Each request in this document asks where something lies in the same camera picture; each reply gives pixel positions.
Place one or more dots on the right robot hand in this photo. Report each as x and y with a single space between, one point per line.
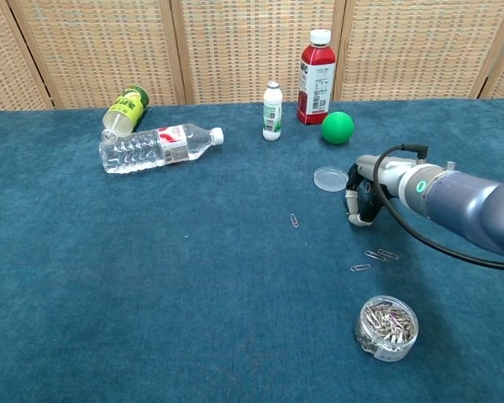
386 176

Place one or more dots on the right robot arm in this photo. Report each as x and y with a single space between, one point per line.
466 197

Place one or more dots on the round paperclip container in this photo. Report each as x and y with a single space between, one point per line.
386 325

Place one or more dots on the clear round plastic lid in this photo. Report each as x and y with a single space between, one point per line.
331 178

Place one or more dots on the green ball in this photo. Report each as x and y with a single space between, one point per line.
338 128

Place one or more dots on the red juice bottle white cap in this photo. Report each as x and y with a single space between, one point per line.
315 75

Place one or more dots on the small white bottle green label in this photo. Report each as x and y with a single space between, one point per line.
272 113

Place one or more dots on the blue carpet table cover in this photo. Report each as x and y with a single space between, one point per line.
193 273

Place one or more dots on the clear water bottle red label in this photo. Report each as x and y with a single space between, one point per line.
151 147

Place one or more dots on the green yellow drink bottle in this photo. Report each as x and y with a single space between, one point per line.
126 109

